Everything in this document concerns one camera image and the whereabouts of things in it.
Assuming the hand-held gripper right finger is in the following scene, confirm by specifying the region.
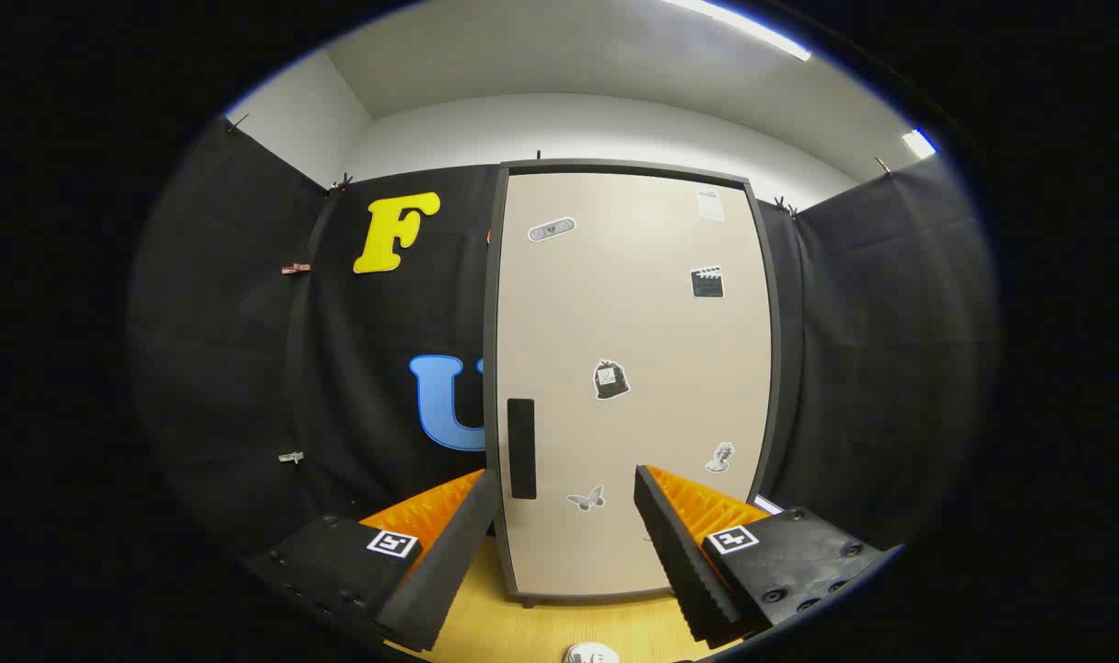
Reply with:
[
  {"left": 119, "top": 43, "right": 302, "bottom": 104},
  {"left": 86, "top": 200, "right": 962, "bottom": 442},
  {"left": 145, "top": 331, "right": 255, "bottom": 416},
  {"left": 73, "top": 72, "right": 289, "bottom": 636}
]
[{"left": 633, "top": 464, "right": 901, "bottom": 646}]

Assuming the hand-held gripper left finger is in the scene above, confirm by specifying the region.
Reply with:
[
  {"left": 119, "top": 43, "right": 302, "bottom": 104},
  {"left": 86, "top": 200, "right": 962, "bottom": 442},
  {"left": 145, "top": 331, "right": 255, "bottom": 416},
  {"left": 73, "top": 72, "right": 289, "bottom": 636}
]
[{"left": 241, "top": 468, "right": 503, "bottom": 655}]

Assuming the black door handle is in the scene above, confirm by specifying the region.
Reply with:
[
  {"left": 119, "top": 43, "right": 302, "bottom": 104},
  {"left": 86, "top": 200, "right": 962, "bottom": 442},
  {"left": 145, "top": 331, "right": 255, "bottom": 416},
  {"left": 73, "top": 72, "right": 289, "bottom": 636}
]
[{"left": 507, "top": 398, "right": 537, "bottom": 500}]

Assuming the dark grey shoe cabinet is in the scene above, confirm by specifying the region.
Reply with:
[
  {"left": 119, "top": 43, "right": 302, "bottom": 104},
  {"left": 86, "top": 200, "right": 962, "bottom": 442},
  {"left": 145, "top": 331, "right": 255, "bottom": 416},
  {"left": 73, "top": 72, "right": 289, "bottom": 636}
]
[{"left": 483, "top": 158, "right": 783, "bottom": 609}]

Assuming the black backdrop cloth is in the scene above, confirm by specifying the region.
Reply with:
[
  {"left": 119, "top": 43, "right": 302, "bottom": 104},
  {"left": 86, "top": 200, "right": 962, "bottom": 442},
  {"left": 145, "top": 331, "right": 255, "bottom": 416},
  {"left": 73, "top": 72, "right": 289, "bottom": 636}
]
[{"left": 126, "top": 115, "right": 997, "bottom": 572}]

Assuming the long ceiling light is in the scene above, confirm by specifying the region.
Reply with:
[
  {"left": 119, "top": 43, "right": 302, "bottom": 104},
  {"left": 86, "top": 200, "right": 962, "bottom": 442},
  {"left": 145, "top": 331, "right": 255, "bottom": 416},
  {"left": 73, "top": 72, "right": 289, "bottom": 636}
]
[{"left": 660, "top": 0, "right": 813, "bottom": 62}]

